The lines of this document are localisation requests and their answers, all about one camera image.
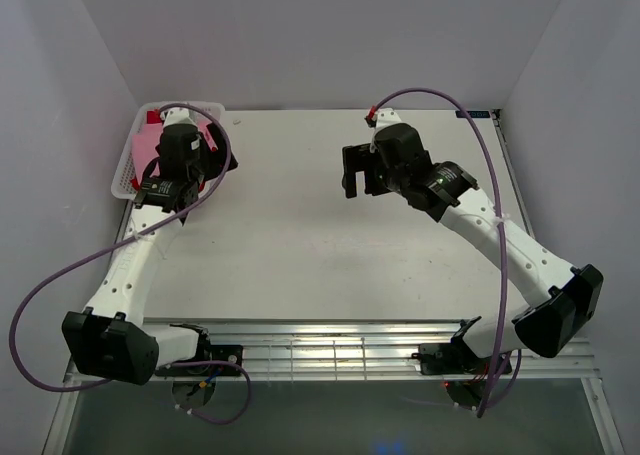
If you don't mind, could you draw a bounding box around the pink t shirt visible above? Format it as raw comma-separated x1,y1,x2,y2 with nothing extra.
131,122,217,179

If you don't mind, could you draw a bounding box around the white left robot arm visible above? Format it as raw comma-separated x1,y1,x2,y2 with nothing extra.
62,103,237,385

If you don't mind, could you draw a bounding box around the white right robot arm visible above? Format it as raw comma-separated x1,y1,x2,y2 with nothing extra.
342,109,604,374

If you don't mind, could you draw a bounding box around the red t shirt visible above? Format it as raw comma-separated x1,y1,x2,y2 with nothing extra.
130,108,221,192

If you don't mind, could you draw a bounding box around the white plastic mesh basket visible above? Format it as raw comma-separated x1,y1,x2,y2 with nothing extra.
111,101,226,200

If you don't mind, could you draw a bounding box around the blue corner label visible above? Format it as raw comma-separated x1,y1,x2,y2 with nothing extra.
455,110,492,119

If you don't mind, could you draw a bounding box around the aluminium rail frame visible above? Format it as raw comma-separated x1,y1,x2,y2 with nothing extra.
64,317,601,382

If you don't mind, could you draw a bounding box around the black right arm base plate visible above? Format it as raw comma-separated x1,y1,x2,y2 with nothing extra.
411,342,491,376

